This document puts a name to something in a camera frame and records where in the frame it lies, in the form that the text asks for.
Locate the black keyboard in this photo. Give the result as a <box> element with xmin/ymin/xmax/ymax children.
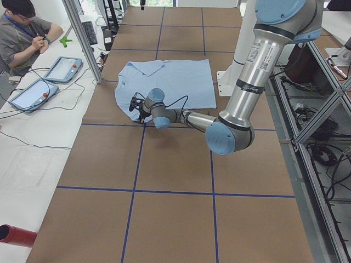
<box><xmin>82</xmin><ymin>21</ymin><xmax>98</xmax><ymax>45</ymax></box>

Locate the aluminium frame with cables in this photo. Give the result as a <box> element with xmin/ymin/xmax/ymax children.
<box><xmin>267</xmin><ymin>35</ymin><xmax>350</xmax><ymax>262</ymax></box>

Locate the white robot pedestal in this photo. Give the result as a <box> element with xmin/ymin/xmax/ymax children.
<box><xmin>216</xmin><ymin>0</ymin><xmax>260</xmax><ymax>97</ymax></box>

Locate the black camera cable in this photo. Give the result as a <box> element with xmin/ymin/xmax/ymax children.
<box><xmin>133</xmin><ymin>92</ymin><xmax>190</xmax><ymax>110</ymax></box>

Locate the light blue t-shirt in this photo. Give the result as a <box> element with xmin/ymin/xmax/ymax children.
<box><xmin>115</xmin><ymin>59</ymin><xmax>217</xmax><ymax>121</ymax></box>

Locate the blue teach pendant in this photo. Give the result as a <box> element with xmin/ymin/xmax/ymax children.
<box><xmin>43</xmin><ymin>56</ymin><xmax>83</xmax><ymax>83</ymax></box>
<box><xmin>8</xmin><ymin>79</ymin><xmax>59</xmax><ymax>113</ymax></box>

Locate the near blue teach pendant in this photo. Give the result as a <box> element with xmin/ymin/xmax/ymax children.
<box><xmin>8</xmin><ymin>79</ymin><xmax>59</xmax><ymax>113</ymax></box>

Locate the seated person in grey shirt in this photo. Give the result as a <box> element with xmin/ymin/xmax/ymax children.
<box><xmin>1</xmin><ymin>0</ymin><xmax>63</xmax><ymax>76</ymax></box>

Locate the red cylinder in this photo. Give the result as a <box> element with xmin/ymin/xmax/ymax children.
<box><xmin>1</xmin><ymin>224</ymin><xmax>37</xmax><ymax>248</ymax></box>

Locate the far blue teach pendant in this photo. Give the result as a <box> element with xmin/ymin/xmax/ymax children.
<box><xmin>43</xmin><ymin>56</ymin><xmax>83</xmax><ymax>83</ymax></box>

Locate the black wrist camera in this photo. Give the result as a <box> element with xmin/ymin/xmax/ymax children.
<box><xmin>129</xmin><ymin>96</ymin><xmax>143</xmax><ymax>112</ymax></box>

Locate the green plastic clamp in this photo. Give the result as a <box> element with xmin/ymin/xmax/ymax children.
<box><xmin>59</xmin><ymin>37</ymin><xmax>73</xmax><ymax>48</ymax></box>

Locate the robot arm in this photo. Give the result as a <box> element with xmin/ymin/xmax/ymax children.
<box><xmin>129</xmin><ymin>1</ymin><xmax>323</xmax><ymax>155</ymax></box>

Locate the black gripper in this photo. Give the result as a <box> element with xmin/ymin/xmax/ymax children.
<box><xmin>138</xmin><ymin>100</ymin><xmax>148</xmax><ymax>124</ymax></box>

